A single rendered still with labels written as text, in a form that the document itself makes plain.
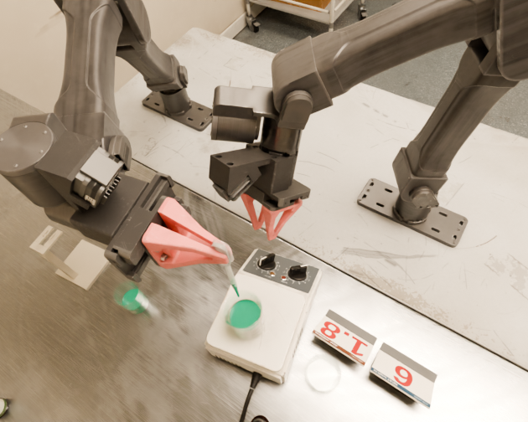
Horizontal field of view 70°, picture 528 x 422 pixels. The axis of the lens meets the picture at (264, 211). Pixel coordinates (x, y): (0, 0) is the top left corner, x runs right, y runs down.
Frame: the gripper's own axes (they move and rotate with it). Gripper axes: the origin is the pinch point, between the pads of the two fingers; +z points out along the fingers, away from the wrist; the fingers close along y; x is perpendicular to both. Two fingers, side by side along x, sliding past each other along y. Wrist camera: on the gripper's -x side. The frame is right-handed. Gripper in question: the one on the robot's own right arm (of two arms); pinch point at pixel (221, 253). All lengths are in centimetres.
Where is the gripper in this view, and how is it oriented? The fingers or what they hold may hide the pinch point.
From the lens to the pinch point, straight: 37.7
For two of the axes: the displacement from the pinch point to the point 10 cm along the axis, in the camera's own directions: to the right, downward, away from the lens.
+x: 0.8, 5.1, 8.5
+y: 3.8, -8.1, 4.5
